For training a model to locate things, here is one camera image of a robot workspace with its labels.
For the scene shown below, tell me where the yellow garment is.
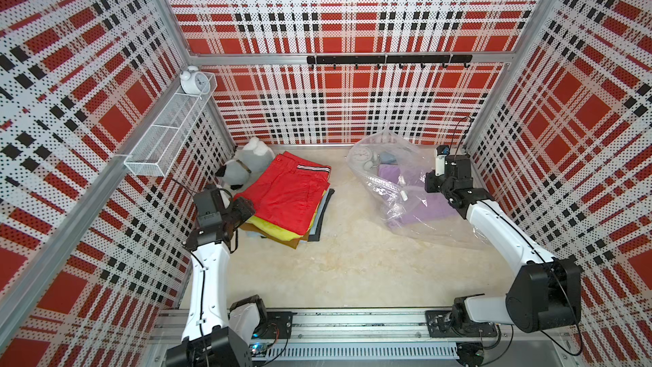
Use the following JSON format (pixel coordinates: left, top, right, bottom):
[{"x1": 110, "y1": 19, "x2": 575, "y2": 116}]
[{"x1": 244, "y1": 191, "x2": 329, "y2": 244}]

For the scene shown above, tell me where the purple garment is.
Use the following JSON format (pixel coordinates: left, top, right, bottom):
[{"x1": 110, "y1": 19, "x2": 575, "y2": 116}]
[{"x1": 378, "y1": 164, "x2": 457, "y2": 229}]

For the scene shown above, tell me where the clear plastic vacuum bag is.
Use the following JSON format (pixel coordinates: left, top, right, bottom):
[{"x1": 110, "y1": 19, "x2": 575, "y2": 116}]
[{"x1": 346, "y1": 129, "x2": 489, "y2": 250}]

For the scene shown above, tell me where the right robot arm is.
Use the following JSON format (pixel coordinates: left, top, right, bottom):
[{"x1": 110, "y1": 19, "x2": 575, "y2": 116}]
[{"x1": 424, "y1": 146, "x2": 582, "y2": 333}]

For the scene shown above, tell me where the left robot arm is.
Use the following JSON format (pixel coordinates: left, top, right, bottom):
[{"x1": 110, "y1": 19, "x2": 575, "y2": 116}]
[{"x1": 165, "y1": 185, "x2": 268, "y2": 366}]

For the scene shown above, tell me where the grey white plush toy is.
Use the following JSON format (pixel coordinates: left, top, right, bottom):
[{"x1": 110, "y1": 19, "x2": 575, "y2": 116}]
[{"x1": 217, "y1": 137, "x2": 275, "y2": 190}]

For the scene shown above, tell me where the blue glasses case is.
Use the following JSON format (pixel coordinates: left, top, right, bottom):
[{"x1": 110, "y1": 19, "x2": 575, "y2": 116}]
[{"x1": 379, "y1": 151, "x2": 397, "y2": 165}]

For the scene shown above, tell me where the white alarm clock on table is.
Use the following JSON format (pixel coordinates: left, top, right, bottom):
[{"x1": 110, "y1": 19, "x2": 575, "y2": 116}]
[{"x1": 347, "y1": 145, "x2": 380, "y2": 172}]

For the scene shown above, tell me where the white alarm clock on shelf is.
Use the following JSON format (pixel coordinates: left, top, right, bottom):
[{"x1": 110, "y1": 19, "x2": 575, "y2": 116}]
[{"x1": 180, "y1": 66, "x2": 211, "y2": 96}]

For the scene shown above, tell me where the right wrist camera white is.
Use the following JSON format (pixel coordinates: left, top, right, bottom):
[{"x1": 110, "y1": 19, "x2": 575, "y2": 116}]
[{"x1": 435, "y1": 144, "x2": 450, "y2": 176}]

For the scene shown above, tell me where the white wire mesh shelf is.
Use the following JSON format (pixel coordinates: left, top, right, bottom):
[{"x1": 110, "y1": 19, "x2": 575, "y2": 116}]
[{"x1": 125, "y1": 71, "x2": 217, "y2": 177}]

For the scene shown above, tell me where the black wall hook rail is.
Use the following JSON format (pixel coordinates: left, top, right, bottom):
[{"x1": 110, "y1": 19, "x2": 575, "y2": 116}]
[{"x1": 307, "y1": 54, "x2": 473, "y2": 66}]

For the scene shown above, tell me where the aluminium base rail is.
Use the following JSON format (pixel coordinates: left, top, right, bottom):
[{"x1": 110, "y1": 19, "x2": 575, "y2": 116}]
[{"x1": 147, "y1": 307, "x2": 577, "y2": 363}]

